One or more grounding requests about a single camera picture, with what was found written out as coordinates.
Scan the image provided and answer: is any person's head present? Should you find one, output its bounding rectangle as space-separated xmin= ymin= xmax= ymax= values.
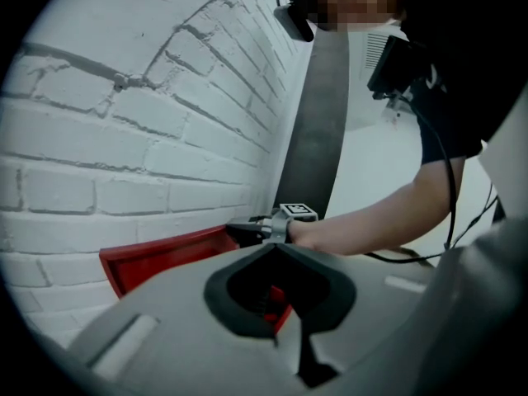
xmin=308 ymin=0 xmax=408 ymax=33

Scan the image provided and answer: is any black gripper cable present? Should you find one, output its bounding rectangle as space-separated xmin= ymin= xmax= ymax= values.
xmin=366 ymin=96 xmax=501 ymax=265

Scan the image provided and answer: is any red plastic bin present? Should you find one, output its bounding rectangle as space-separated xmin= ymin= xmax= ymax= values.
xmin=98 ymin=224 xmax=295 ymax=334

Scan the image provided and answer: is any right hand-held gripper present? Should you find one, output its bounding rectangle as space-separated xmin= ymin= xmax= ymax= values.
xmin=225 ymin=201 xmax=319 ymax=248

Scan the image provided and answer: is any black chest-mounted box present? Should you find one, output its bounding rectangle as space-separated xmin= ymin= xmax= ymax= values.
xmin=365 ymin=34 xmax=427 ymax=101

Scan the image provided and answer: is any black head-mounted camera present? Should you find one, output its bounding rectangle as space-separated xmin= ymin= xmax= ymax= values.
xmin=272 ymin=0 xmax=317 ymax=44

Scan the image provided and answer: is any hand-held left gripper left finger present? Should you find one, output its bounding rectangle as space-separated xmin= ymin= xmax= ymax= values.
xmin=67 ymin=242 xmax=315 ymax=396

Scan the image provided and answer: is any white vented unit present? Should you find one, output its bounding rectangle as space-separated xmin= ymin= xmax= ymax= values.
xmin=356 ymin=28 xmax=410 ymax=78

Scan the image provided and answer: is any dark grey partition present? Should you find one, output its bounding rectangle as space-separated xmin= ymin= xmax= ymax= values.
xmin=273 ymin=30 xmax=352 ymax=223

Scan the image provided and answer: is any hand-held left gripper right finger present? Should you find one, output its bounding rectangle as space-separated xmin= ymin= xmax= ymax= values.
xmin=276 ymin=215 xmax=528 ymax=396

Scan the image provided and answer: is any person's black shirt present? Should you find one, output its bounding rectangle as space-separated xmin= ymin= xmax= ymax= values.
xmin=398 ymin=0 xmax=528 ymax=166

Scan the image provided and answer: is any person's right forearm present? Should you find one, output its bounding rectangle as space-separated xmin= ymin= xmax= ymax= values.
xmin=287 ymin=154 xmax=469 ymax=257

